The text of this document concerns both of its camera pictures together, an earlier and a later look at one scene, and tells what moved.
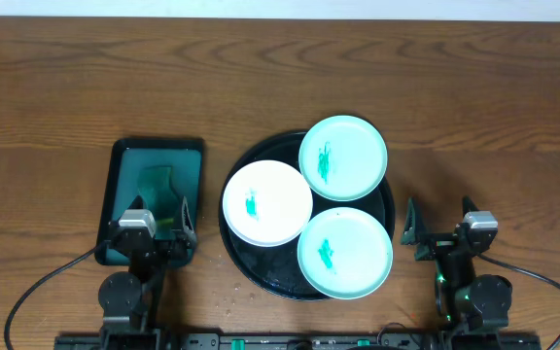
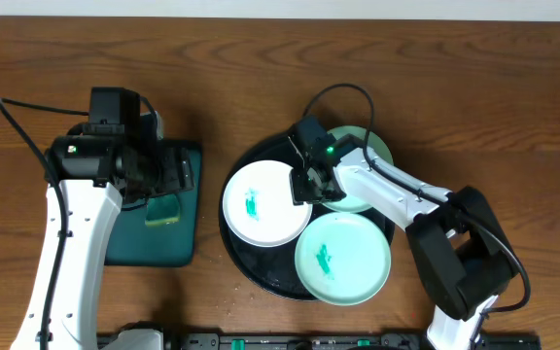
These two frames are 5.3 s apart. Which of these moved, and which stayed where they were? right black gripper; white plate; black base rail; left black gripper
Moved: left black gripper; right black gripper
Stayed: black base rail; white plate
